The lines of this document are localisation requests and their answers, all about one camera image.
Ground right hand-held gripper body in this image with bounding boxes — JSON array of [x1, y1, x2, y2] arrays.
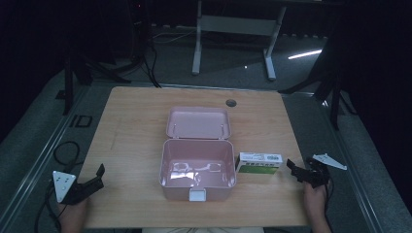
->
[[303, 152, 348, 189]]

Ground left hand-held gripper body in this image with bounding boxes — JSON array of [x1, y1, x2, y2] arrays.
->
[[51, 170, 97, 206]]

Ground white and green medicine box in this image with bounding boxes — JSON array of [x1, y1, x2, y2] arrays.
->
[[235, 151, 284, 176]]

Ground pink plastic storage box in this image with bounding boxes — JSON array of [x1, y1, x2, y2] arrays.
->
[[158, 106, 237, 203]]

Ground person's right hand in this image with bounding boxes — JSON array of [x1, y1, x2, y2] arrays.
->
[[302, 183, 328, 221]]

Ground person's left hand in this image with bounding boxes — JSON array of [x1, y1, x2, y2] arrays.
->
[[57, 197, 90, 233]]

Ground black metal stand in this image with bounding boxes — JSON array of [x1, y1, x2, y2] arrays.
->
[[55, 42, 132, 117], [277, 32, 359, 131]]

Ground person's light clothing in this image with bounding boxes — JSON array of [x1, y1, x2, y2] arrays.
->
[[141, 226, 265, 233]]

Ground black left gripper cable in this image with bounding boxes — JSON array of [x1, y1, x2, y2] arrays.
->
[[33, 141, 82, 233]]

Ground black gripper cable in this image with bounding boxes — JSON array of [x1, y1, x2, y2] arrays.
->
[[323, 180, 335, 233], [33, 141, 82, 233]]

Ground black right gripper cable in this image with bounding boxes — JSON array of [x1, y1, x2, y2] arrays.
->
[[323, 180, 335, 233]]

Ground black floor cables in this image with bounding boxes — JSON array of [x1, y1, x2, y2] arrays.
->
[[129, 18, 163, 89]]

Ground white metal desk frame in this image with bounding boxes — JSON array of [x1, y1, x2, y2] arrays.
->
[[190, 0, 288, 82]]

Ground white floor cable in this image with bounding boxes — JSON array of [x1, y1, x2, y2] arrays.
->
[[151, 29, 196, 46]]

